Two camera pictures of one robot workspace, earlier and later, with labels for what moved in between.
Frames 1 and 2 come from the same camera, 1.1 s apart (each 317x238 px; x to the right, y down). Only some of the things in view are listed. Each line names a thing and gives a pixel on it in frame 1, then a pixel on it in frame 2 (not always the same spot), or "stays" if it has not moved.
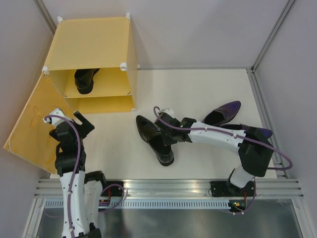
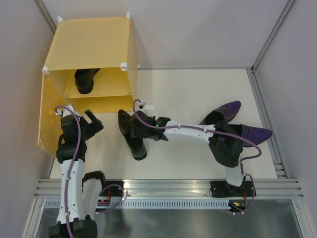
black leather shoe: [84, 80] stays
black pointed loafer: [152, 135] -> [136, 145]
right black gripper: [171, 141] -> [140, 134]
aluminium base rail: [179, 188] stays
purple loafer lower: [265, 133] stays
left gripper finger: [86, 124] -> [97, 123]
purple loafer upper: [223, 114] stays
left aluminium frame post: [46, 16] stays
